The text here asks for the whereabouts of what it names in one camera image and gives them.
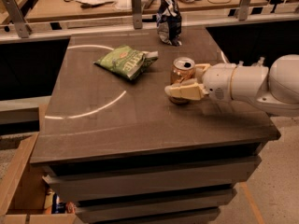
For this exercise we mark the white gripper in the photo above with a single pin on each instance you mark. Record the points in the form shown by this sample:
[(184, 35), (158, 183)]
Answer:
[(217, 79)]

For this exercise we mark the orange LaCroix soda can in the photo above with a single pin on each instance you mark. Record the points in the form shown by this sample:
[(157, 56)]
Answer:
[(183, 68)]

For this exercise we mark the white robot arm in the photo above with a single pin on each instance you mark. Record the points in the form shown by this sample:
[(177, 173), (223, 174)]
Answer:
[(274, 89)]

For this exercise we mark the blue crumpled chip bag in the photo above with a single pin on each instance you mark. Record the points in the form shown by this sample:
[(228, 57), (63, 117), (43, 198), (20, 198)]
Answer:
[(168, 20)]

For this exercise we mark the green chip bag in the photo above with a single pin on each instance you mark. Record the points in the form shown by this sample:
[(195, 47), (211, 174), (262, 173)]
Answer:
[(127, 62)]

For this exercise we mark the clear sanitizer bottle left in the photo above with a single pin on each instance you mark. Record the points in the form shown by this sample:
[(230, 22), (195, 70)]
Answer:
[(240, 62)]

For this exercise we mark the clear sanitizer bottle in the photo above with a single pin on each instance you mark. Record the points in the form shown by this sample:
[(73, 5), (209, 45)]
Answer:
[(259, 62), (240, 62)]

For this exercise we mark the clear sanitizer bottle right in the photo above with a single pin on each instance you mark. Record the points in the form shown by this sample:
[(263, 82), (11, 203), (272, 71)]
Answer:
[(259, 62)]

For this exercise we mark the grey drawer cabinet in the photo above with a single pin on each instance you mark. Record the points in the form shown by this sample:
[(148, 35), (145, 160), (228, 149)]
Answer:
[(125, 154)]

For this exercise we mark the white papers on desk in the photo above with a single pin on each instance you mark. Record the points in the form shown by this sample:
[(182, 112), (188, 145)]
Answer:
[(93, 3)]

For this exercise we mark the items inside cardboard box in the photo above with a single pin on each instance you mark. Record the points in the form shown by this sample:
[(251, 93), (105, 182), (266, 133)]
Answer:
[(55, 205)]

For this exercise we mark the cardboard box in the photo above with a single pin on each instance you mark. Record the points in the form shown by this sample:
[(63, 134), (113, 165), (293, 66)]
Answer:
[(22, 191)]

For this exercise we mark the metal bracket right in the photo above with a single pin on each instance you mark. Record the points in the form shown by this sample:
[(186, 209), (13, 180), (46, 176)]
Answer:
[(243, 10)]

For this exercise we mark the metal bracket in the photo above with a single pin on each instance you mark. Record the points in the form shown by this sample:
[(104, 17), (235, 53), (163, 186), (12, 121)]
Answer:
[(19, 22), (243, 10), (137, 13)]

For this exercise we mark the metal bracket middle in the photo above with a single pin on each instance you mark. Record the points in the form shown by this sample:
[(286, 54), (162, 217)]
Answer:
[(137, 13)]

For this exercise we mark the metal bracket left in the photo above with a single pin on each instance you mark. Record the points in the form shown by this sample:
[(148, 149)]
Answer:
[(19, 22)]

